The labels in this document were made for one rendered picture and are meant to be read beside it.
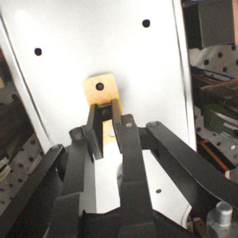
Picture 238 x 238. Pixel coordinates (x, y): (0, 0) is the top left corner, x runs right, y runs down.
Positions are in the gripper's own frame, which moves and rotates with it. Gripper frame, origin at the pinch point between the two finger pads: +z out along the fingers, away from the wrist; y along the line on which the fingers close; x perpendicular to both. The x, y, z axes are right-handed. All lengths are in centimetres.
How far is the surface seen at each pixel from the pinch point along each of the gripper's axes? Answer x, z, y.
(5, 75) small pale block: 7.2, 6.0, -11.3
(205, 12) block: 8.9, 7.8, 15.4
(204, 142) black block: -17.6, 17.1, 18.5
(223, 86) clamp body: -3.1, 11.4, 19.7
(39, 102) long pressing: 2.8, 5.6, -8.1
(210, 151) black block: -17.4, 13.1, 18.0
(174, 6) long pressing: 10.0, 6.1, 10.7
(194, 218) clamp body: -37.9, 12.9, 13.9
